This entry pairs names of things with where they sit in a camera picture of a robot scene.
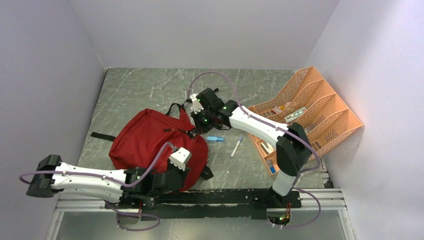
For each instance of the blue highlighter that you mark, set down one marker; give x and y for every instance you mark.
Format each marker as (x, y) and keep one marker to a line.
(215, 139)

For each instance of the blue white marker pen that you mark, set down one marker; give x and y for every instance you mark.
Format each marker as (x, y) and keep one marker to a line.
(236, 147)

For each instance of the red student backpack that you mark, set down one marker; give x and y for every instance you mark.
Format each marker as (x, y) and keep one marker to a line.
(143, 136)

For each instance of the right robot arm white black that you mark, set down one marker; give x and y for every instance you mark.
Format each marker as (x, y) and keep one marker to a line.
(291, 145)

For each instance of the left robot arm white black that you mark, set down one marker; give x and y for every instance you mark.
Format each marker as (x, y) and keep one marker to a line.
(53, 176)

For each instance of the white stapler in organizer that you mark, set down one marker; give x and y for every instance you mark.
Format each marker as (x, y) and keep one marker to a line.
(266, 148)

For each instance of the blue glue stick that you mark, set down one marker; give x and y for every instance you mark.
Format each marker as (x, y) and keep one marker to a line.
(271, 166)

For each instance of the white green ruler case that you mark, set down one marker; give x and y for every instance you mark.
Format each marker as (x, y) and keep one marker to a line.
(292, 117)

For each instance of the orange plastic desk organizer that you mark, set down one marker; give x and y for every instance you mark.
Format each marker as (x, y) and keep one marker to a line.
(327, 121)

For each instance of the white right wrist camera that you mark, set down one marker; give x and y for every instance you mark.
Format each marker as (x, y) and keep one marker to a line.
(196, 106)

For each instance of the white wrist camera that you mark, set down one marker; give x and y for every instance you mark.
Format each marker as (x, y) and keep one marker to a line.
(196, 106)
(180, 158)

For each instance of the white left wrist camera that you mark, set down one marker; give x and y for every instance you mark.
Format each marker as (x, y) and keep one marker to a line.
(180, 158)

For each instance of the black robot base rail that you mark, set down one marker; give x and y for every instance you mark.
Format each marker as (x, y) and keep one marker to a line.
(253, 203)

